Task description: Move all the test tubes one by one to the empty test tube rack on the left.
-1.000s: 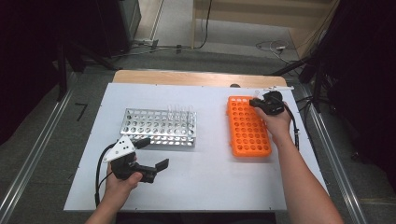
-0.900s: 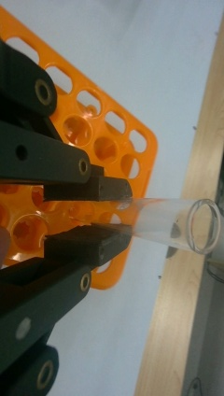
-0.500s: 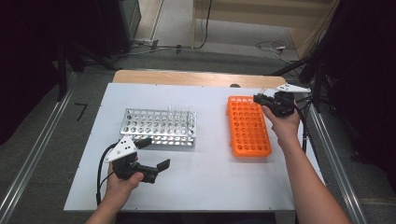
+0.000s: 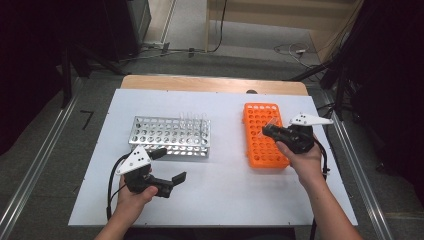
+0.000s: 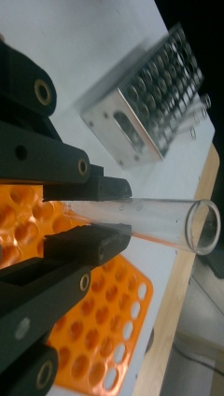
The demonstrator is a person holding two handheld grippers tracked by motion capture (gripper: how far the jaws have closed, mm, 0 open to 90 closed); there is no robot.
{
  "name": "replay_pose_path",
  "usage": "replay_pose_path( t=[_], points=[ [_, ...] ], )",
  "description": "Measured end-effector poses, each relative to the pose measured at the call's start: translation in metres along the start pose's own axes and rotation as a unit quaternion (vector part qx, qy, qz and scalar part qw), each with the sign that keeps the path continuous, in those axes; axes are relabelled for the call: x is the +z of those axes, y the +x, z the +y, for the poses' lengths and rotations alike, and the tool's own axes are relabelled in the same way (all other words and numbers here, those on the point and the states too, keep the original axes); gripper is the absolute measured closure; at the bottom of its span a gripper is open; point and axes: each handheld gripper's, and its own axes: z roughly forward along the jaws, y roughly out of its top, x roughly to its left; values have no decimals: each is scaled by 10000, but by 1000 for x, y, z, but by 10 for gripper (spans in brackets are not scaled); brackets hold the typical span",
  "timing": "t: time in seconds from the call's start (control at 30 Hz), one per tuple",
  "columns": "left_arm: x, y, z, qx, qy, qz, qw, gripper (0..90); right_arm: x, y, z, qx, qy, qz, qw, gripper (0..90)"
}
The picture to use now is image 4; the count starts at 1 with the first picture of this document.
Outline dark cabinet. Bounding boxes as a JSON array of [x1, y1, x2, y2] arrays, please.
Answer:
[[99, 0, 153, 63]]

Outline person's right hand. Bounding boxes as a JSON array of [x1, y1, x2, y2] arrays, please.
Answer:
[[275, 141, 325, 188]]

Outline light wooden furniture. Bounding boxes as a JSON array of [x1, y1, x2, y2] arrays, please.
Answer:
[[204, 0, 364, 63]]

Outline hanging black cable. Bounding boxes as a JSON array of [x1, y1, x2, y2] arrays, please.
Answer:
[[208, 0, 229, 54]]

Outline grey floor cables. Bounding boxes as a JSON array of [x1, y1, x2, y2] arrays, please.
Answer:
[[119, 41, 208, 63]]

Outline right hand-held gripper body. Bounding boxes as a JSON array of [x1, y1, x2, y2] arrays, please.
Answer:
[[275, 113, 334, 155]]

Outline metal floor rail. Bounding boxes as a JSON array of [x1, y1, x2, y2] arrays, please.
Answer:
[[319, 89, 398, 240], [0, 76, 84, 240]]

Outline silver metal test tube rack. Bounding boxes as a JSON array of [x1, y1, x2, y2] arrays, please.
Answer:
[[128, 115, 212, 159]]

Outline orange plastic test tube rack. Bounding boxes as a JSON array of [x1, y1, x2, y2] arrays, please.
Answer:
[[242, 102, 291, 170]]

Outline black metal stand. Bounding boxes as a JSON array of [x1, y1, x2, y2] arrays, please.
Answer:
[[283, 59, 354, 121], [59, 43, 128, 109]]

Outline white floor cable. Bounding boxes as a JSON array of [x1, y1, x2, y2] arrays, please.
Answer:
[[273, 42, 321, 69]]

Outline white table board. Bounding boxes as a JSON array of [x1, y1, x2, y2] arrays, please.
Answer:
[[68, 88, 358, 228]]

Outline person's left hand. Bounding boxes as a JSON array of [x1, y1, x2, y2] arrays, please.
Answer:
[[116, 174, 159, 221]]

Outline wooden table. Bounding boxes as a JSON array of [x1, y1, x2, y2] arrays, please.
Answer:
[[119, 74, 309, 97]]

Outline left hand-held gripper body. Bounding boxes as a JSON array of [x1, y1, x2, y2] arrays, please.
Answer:
[[115, 145, 174, 198]]

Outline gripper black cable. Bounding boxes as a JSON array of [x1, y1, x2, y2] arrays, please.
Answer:
[[309, 138, 332, 240], [105, 153, 130, 221]]

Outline dark curtain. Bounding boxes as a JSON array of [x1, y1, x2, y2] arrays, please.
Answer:
[[333, 0, 424, 201], [0, 0, 104, 158]]

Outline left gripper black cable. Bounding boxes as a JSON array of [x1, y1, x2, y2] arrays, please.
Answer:
[[105, 153, 130, 221]]

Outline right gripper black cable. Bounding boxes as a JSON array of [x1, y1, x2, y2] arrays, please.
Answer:
[[309, 138, 332, 240]]

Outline black floor cables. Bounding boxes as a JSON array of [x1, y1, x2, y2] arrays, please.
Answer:
[[316, 101, 338, 148]]

